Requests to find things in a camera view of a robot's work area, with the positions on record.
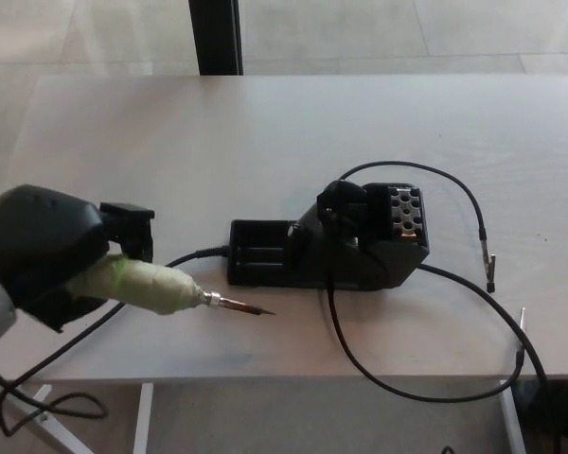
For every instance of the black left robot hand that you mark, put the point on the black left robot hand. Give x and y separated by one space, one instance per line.
38 236

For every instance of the tape-wrapped soldering iron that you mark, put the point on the tape-wrapped soldering iron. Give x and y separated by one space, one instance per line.
147 284

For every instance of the black soldering station base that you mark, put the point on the black soldering station base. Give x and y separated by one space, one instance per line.
265 265

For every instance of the white diagonal table brace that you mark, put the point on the white diagonal table brace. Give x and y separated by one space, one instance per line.
23 406

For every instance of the white table leg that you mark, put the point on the white table leg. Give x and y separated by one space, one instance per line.
141 425
511 425

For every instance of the black pillar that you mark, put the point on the black pillar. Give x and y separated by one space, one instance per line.
218 38

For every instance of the black object under table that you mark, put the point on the black object under table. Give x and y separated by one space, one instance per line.
558 416

